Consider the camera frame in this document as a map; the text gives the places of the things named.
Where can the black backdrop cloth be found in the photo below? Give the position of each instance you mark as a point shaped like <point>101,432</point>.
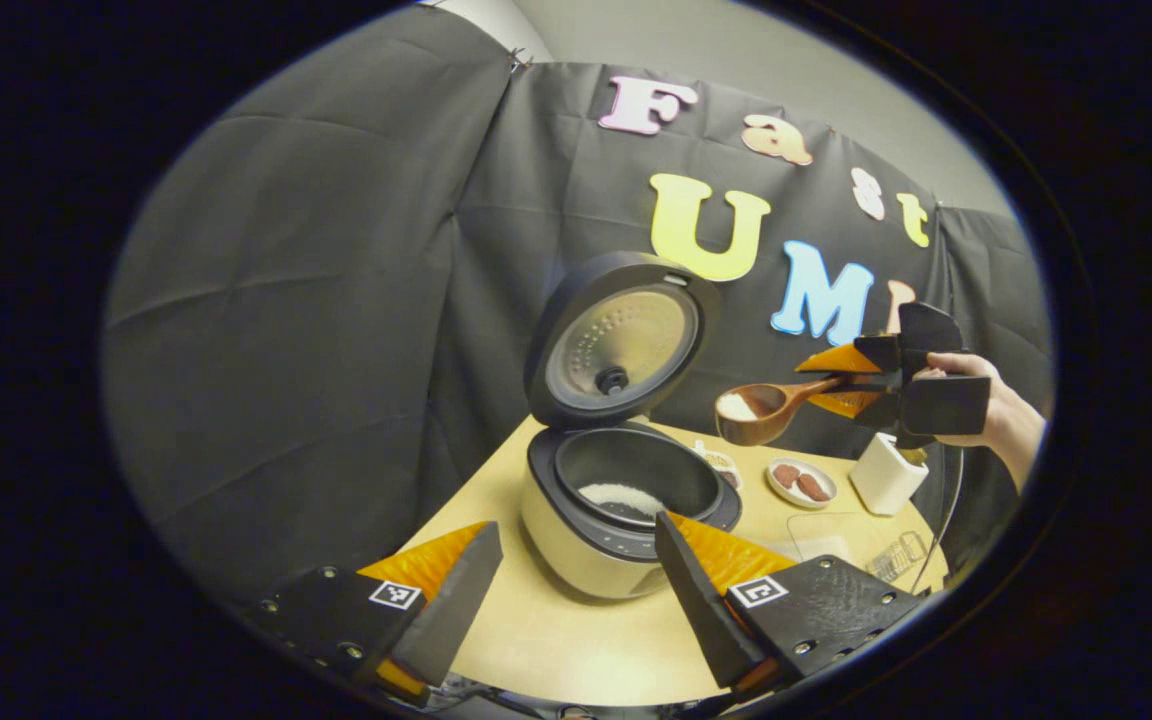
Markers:
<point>286,300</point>

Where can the white rice pile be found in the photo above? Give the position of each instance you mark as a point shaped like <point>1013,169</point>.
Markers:
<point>621,497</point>

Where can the brown wooden spoon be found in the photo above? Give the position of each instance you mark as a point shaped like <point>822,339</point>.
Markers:
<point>761,418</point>

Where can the brown meat piece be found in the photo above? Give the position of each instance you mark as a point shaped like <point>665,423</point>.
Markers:
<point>813,487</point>
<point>786,475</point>

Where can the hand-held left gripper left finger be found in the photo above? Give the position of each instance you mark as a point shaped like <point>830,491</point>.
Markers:
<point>456,610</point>

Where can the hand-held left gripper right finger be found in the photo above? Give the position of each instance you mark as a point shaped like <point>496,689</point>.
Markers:
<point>701,610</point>

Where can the dark grey rice cooker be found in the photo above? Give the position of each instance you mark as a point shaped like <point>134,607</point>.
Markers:
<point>586,560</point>

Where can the white divided bean dish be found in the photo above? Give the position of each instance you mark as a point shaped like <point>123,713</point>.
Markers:
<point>721,465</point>

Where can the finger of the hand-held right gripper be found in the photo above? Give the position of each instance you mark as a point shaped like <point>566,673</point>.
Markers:
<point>931,328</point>
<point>946,405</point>

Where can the white slotted utensil holder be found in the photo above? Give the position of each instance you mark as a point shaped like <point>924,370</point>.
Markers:
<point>881,485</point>

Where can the white round plate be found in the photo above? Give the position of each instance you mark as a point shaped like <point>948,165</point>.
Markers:
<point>801,503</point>

